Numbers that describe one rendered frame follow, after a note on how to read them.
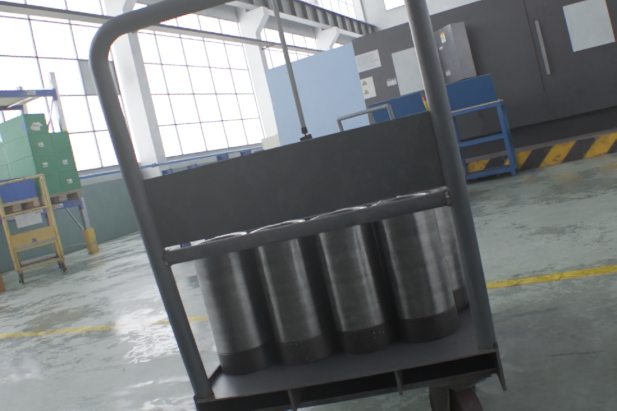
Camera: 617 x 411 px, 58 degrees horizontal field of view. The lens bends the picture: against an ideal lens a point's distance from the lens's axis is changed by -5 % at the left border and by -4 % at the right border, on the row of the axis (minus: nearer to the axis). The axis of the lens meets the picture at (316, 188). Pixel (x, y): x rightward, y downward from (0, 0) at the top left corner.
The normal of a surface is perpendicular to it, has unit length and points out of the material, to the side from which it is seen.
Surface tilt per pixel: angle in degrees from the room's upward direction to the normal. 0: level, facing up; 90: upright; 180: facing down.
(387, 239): 90
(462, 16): 86
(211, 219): 98
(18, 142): 90
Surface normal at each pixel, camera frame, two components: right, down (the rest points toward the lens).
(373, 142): -0.11, 0.22
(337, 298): -0.60, 0.19
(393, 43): -0.42, 0.08
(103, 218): 0.88, -0.18
